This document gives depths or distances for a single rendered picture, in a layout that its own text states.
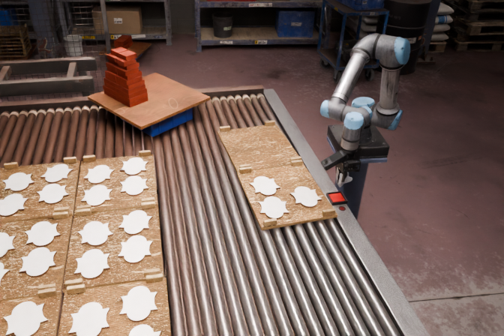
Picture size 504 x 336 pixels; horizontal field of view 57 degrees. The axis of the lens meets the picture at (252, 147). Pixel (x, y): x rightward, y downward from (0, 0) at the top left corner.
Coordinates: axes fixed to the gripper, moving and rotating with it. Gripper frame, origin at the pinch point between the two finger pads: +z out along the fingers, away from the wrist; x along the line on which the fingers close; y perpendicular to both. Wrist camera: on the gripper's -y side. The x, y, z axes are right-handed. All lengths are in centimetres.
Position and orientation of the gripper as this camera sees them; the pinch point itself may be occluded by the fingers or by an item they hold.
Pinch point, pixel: (338, 184)
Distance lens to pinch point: 213.3
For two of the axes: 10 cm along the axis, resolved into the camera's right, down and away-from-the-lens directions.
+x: -2.5, -5.2, 8.1
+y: 9.7, -1.1, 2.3
